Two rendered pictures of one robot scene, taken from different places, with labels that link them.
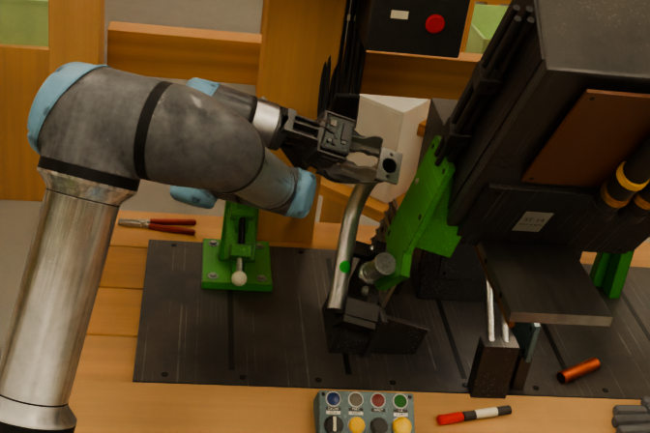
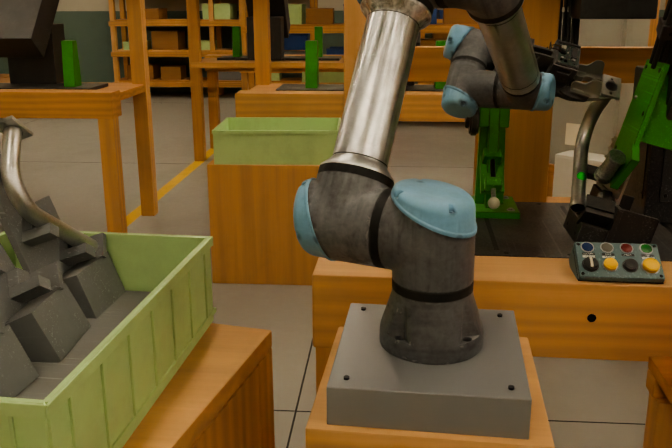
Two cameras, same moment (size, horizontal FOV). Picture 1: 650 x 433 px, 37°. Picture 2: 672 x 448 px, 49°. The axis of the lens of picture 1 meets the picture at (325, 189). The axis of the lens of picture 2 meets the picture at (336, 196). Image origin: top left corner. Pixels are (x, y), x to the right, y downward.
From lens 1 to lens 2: 0.59 m
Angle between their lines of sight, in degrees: 20
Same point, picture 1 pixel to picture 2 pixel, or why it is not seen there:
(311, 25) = (535, 18)
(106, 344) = not seen: hidden behind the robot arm
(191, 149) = not seen: outside the picture
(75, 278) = (392, 66)
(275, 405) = (536, 264)
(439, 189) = (658, 84)
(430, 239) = (654, 133)
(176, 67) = (433, 72)
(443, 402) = not seen: outside the picture
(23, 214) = (306, 292)
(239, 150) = not seen: outside the picture
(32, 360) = (362, 123)
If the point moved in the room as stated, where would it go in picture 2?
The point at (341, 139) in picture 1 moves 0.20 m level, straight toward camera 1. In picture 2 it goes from (572, 57) to (574, 66)
